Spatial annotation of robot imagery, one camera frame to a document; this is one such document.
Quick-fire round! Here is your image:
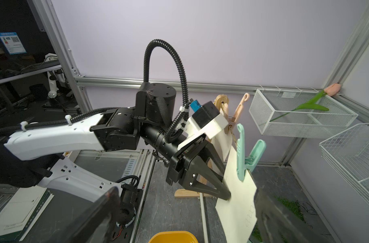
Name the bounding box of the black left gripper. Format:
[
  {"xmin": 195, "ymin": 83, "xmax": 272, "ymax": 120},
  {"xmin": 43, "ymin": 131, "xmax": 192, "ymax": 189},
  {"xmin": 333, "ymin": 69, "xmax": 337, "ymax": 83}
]
[{"xmin": 166, "ymin": 136, "xmax": 231, "ymax": 200}]

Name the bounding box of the black corrugated left cable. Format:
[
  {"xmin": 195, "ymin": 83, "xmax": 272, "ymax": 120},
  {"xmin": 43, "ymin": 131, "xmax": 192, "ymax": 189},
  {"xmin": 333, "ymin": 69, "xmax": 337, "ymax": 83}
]
[{"xmin": 0, "ymin": 38, "xmax": 190, "ymax": 143}]

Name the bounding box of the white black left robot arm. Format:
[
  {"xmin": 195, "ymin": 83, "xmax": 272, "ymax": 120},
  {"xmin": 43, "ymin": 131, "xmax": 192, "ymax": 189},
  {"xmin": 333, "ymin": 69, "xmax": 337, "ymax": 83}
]
[{"xmin": 0, "ymin": 82, "xmax": 231, "ymax": 225}]

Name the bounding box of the white wire basket long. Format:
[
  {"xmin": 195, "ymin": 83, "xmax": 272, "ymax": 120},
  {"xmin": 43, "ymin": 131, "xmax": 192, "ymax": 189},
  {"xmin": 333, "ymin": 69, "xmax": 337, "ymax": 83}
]
[{"xmin": 319, "ymin": 123, "xmax": 369, "ymax": 205}]

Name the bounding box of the white mesh basket small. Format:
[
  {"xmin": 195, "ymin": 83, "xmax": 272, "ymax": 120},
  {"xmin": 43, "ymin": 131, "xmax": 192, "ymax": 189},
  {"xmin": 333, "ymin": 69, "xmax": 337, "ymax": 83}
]
[{"xmin": 249, "ymin": 89, "xmax": 358, "ymax": 139}]

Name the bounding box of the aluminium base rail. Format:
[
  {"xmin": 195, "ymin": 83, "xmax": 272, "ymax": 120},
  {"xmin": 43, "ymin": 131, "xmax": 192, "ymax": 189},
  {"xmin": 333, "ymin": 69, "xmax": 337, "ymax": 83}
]
[{"xmin": 69, "ymin": 148, "xmax": 156, "ymax": 243}]

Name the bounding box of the postcard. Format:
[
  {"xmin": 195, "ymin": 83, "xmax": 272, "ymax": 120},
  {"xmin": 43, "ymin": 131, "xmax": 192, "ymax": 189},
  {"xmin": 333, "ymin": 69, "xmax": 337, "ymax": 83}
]
[
  {"xmin": 215, "ymin": 147, "xmax": 257, "ymax": 243},
  {"xmin": 211, "ymin": 128, "xmax": 233, "ymax": 162}
]

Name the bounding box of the blue white wall poster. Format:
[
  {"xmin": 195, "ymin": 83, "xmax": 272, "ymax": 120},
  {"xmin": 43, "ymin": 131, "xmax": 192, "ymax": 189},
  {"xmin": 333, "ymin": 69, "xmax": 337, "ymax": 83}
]
[{"xmin": 0, "ymin": 32, "xmax": 27, "ymax": 55}]

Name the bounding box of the beige clothespin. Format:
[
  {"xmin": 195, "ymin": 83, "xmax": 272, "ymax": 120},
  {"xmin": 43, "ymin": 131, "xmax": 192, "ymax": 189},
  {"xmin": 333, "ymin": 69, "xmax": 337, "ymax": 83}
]
[{"xmin": 229, "ymin": 93, "xmax": 250, "ymax": 129}]

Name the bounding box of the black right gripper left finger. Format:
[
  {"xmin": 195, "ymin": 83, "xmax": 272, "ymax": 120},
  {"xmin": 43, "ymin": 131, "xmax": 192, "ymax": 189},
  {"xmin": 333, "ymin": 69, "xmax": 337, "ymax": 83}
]
[{"xmin": 55, "ymin": 187, "xmax": 121, "ymax": 243}]

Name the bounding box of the yellow plastic tray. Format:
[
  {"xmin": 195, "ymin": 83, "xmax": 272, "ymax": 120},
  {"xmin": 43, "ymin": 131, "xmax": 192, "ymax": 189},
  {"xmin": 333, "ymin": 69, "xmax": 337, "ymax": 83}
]
[{"xmin": 149, "ymin": 231, "xmax": 198, "ymax": 243}]

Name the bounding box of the pink artificial tulip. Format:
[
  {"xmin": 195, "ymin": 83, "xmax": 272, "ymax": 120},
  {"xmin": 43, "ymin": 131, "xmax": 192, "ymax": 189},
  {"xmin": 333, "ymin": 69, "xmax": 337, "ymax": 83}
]
[{"xmin": 271, "ymin": 84, "xmax": 342, "ymax": 122}]

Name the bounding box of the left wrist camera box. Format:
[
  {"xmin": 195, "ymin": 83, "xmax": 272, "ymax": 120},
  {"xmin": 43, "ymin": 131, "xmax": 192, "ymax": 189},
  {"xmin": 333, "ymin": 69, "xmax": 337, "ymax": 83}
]
[{"xmin": 177, "ymin": 100, "xmax": 229, "ymax": 150}]

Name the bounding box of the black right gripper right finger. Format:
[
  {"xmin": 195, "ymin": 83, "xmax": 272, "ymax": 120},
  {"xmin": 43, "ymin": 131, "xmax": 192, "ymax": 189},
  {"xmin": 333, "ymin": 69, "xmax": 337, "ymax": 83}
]
[{"xmin": 254, "ymin": 188, "xmax": 327, "ymax": 243}]

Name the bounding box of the green clothespin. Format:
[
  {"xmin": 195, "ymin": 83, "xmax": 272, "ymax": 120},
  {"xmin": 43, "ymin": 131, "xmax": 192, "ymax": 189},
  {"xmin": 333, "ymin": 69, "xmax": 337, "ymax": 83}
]
[{"xmin": 235, "ymin": 123, "xmax": 267, "ymax": 182}]

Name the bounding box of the papers stack outside cell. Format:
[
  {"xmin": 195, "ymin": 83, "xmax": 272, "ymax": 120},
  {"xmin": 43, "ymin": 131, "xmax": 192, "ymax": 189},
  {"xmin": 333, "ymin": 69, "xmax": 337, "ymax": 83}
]
[{"xmin": 0, "ymin": 186, "xmax": 54, "ymax": 243}]

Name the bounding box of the green artificial grass mat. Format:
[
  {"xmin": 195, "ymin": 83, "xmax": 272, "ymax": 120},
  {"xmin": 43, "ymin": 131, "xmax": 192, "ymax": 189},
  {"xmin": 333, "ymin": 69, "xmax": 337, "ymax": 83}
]
[{"xmin": 248, "ymin": 192, "xmax": 308, "ymax": 243}]

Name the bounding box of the wooden drying rack frame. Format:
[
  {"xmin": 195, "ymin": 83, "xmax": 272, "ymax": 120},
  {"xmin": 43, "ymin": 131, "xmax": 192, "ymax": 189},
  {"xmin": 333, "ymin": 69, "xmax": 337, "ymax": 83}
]
[{"xmin": 174, "ymin": 93, "xmax": 234, "ymax": 243}]

